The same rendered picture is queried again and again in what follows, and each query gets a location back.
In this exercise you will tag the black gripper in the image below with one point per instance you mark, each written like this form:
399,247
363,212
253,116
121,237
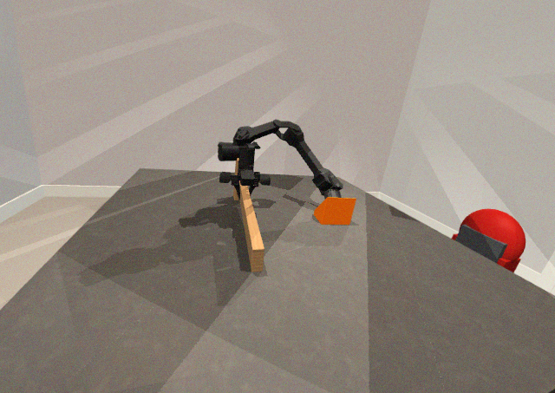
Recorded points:
226,177

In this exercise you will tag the brown wooden post with slot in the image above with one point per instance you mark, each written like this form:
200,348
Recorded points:
235,195

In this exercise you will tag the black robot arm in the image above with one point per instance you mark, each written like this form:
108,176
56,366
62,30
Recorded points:
243,148

